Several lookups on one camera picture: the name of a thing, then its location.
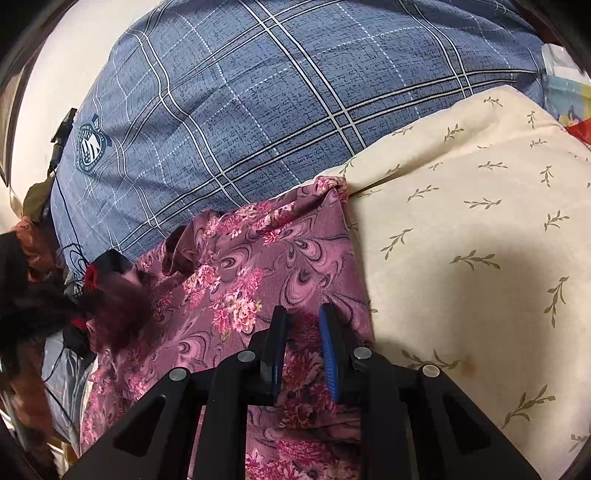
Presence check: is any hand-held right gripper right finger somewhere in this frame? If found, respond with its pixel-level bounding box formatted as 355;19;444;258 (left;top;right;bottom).
318;302;542;480

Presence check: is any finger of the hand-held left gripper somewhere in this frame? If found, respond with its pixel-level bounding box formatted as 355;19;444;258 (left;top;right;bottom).
84;249;148;324

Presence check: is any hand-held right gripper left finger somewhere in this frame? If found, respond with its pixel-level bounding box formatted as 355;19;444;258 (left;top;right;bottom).
62;305;289;480

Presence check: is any purple floral cloth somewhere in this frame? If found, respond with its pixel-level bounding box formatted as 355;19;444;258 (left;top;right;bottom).
79;176;376;480

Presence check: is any orange-brown cloth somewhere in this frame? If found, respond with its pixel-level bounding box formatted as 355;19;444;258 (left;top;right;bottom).
11;217;63;278

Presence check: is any olive green cloth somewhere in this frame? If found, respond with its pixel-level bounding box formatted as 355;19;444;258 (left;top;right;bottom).
21;174;58;227

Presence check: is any cream leaf-print blanket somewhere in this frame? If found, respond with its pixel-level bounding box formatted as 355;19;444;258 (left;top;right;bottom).
318;84;591;480

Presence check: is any blue plaid quilt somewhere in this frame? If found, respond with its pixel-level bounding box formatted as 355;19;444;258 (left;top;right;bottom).
41;0;548;444

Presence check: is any colourful printed plastic bag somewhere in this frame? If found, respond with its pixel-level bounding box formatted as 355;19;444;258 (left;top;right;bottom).
540;44;591;144

